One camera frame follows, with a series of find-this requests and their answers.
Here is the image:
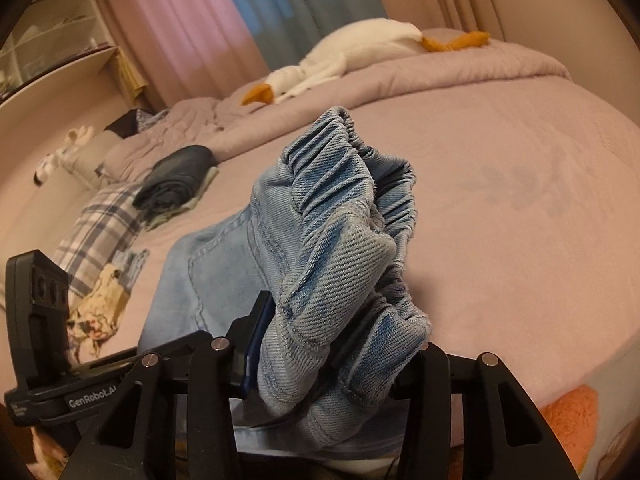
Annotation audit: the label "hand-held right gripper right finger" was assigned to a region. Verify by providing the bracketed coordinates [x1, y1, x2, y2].
[391, 342, 577, 480]

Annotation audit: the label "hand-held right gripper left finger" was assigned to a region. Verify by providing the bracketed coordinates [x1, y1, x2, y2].
[67, 291, 275, 480]

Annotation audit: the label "light blue denim pants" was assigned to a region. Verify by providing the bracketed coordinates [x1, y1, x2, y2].
[137, 106, 466, 461]

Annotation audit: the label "dark folded pants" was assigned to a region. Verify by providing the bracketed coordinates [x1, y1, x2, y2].
[132, 145, 219, 212]

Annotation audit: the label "floral patterned cloth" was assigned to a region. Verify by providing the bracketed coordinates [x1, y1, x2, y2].
[66, 264, 132, 357]

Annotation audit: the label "plaid checked cloth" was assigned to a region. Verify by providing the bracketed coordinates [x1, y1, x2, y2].
[52, 182, 151, 302]

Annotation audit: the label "beige curved headboard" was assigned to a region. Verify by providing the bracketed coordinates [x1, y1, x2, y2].
[0, 46, 168, 281]

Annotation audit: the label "orange fluffy rug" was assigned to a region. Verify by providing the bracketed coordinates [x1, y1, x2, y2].
[542, 385, 601, 462]

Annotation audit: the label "bed with pink sheet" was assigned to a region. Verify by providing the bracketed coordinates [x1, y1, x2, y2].
[30, 74, 640, 480]

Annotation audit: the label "small white plush toy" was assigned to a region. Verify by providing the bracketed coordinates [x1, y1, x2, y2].
[33, 125, 97, 184]

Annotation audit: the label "dark crumpled clothing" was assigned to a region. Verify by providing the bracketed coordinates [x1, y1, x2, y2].
[104, 107, 169, 139]

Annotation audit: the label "pink quilted duvet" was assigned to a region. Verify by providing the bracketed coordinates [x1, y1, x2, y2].
[65, 27, 573, 188]

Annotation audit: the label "white goose plush toy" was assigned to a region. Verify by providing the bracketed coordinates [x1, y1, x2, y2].
[241, 18, 492, 107]

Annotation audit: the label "pink curtain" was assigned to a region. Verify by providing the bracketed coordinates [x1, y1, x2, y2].
[99, 0, 273, 111]

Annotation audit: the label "blue curtain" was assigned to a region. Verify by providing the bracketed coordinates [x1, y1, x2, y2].
[215, 0, 387, 72]

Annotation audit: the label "white wall shelf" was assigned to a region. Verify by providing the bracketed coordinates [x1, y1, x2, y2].
[0, 0, 152, 107]

